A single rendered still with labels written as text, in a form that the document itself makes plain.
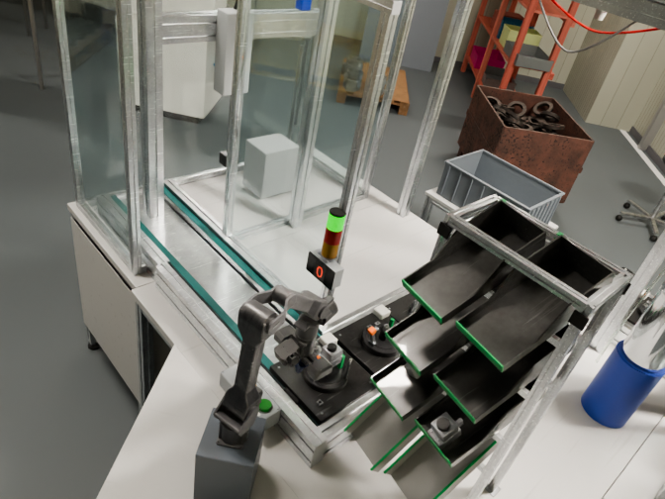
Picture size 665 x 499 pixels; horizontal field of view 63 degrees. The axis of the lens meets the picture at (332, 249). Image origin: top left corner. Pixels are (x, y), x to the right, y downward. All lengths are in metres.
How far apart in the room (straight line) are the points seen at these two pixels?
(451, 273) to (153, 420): 0.96
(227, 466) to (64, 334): 1.93
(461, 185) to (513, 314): 2.32
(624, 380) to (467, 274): 0.91
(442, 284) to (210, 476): 0.73
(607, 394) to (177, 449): 1.35
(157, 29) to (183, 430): 1.29
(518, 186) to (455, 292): 2.56
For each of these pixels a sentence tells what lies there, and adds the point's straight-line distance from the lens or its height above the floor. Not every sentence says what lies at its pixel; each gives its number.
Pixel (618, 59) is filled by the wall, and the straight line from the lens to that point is 7.89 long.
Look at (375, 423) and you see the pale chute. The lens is 1.53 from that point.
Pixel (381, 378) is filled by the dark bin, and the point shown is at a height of 1.20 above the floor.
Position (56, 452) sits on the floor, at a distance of 2.73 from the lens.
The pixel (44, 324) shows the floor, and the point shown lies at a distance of 3.26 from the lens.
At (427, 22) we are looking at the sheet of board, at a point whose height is 0.62.
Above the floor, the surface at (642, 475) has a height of 0.86.
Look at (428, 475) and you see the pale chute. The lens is 1.48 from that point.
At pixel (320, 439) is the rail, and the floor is 0.96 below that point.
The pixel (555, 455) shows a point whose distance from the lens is 1.94.
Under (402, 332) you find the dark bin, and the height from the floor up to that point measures 1.37.
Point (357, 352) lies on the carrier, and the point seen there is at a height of 0.97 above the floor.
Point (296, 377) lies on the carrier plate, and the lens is 1.67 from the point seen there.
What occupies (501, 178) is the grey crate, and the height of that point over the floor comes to 0.73.
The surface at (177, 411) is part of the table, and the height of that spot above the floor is 0.86.
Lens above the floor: 2.23
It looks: 35 degrees down
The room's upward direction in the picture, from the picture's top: 12 degrees clockwise
